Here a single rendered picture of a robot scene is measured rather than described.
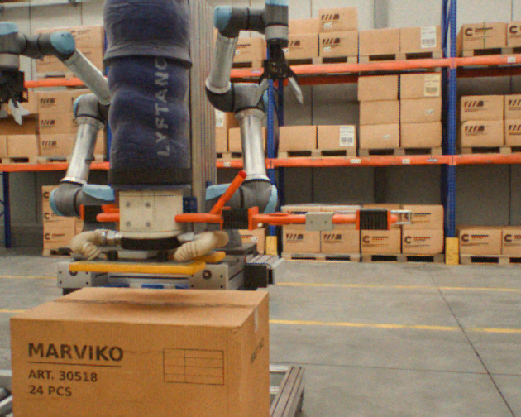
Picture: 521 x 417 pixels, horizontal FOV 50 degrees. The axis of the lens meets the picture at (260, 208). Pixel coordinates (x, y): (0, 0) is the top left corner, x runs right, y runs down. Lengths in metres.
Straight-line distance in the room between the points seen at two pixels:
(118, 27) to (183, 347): 0.81
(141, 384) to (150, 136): 0.61
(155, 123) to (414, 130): 7.34
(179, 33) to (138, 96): 0.20
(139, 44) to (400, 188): 8.63
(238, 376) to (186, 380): 0.13
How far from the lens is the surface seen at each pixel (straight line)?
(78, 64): 2.18
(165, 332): 1.37
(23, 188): 12.00
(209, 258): 1.56
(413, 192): 9.90
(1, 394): 2.25
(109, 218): 1.57
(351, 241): 8.57
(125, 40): 1.50
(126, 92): 1.48
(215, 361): 1.36
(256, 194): 2.03
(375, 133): 8.60
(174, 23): 1.51
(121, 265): 1.45
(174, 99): 1.50
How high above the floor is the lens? 1.28
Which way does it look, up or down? 3 degrees down
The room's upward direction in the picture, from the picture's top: 1 degrees counter-clockwise
